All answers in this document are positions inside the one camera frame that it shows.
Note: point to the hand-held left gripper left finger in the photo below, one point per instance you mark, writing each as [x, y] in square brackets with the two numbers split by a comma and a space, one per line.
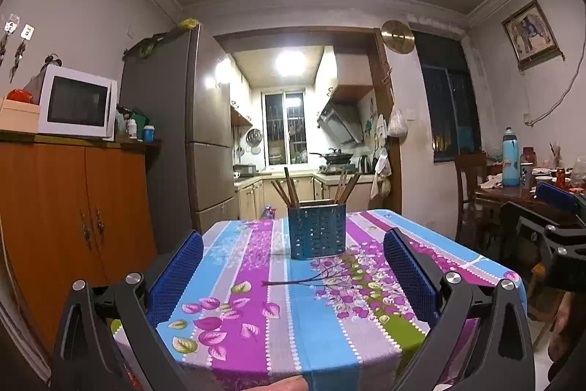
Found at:
[176, 276]

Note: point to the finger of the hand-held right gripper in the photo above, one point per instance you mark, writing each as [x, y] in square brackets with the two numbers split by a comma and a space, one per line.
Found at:
[561, 237]
[556, 196]

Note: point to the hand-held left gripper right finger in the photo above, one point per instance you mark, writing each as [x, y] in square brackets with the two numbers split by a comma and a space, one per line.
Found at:
[409, 276]

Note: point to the blue perforated utensil holder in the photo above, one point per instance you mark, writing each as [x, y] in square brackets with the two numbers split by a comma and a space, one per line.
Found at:
[317, 230]

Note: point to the bunch of wooden chopsticks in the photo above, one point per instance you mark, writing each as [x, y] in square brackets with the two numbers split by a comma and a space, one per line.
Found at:
[290, 187]

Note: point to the person's right hand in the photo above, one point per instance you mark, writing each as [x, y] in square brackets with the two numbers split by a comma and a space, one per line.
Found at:
[570, 327]

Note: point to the person's left hand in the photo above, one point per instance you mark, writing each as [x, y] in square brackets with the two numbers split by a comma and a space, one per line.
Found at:
[284, 384]

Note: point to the red drink can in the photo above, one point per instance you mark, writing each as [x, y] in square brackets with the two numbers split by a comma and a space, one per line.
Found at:
[561, 179]

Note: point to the white bowl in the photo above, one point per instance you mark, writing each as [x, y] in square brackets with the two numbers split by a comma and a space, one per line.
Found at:
[543, 181]

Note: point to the tall patterned cup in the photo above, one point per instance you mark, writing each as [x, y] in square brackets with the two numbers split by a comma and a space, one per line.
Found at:
[526, 176]

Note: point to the red-lidded jar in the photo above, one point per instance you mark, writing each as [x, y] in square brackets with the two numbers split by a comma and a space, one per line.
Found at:
[529, 156]

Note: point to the blue thermos flask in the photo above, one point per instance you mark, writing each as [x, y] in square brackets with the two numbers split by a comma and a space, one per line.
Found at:
[511, 159]

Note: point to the dark wooden dining table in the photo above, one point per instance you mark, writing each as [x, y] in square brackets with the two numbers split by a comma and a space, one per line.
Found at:
[496, 195]

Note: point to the crumpled white cloth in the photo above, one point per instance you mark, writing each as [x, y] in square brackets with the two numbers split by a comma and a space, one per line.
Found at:
[494, 181]

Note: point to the wooden chair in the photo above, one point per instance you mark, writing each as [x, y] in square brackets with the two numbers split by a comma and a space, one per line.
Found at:
[470, 171]

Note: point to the hanging white cloth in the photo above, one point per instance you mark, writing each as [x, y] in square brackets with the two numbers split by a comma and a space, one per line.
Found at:
[381, 178]

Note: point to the beige kitchen base cabinets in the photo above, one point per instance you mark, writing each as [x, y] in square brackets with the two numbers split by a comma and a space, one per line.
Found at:
[249, 198]

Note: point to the floral striped tablecloth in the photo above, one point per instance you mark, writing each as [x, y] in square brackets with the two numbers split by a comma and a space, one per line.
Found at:
[284, 317]

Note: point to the steel electric kettle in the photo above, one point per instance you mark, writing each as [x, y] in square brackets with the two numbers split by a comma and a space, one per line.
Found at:
[364, 165]

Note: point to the gas stove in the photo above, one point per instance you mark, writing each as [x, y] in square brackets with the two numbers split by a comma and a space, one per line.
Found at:
[330, 169]

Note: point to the orange wooden cabinet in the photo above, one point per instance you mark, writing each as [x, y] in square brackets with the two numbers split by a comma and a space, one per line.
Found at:
[55, 212]

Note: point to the dark barred window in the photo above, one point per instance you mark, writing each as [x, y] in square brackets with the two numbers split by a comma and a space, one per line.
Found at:
[446, 111]

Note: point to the black wok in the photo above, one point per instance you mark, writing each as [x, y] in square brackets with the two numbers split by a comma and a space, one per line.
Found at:
[336, 156]

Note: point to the blue lidded cup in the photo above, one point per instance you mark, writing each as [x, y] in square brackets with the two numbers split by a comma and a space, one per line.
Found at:
[148, 133]

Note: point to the hanging white plastic bag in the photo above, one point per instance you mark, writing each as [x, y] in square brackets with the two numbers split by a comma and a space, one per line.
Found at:
[397, 126]

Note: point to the white pill bottle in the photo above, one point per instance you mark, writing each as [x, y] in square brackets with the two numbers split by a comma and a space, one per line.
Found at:
[132, 129]

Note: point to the brown three-door refrigerator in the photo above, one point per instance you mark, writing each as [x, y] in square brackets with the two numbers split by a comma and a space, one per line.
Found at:
[201, 120]

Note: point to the green container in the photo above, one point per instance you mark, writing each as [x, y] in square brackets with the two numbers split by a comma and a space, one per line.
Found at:
[140, 118]

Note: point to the framed elephant picture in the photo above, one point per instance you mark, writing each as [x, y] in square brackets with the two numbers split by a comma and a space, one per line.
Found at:
[531, 33]

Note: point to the steel range hood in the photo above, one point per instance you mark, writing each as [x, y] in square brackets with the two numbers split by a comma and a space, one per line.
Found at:
[341, 123]

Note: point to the bright kitchen window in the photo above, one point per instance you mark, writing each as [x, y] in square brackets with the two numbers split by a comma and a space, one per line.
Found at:
[284, 125]

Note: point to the white microwave oven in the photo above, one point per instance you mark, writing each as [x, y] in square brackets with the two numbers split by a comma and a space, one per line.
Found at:
[75, 102]

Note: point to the beige box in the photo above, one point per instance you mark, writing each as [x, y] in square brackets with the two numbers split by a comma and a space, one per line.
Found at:
[18, 116]

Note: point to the red round container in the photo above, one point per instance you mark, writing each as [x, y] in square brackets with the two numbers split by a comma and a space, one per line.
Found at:
[19, 96]

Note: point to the black twin-bell alarm clock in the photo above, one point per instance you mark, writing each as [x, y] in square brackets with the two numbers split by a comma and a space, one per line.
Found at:
[52, 61]

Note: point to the yellow bag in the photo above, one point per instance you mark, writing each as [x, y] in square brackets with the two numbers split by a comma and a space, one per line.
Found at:
[188, 23]

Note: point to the hanging feather ornament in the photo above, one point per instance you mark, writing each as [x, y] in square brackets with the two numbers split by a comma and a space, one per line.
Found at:
[26, 31]
[10, 25]

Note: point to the beige kitchen wall cabinet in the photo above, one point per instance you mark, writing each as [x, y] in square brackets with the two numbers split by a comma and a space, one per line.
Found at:
[240, 98]
[352, 70]

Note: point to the gold round wall clock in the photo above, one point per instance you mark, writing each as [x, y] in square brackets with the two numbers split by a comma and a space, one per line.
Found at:
[397, 36]

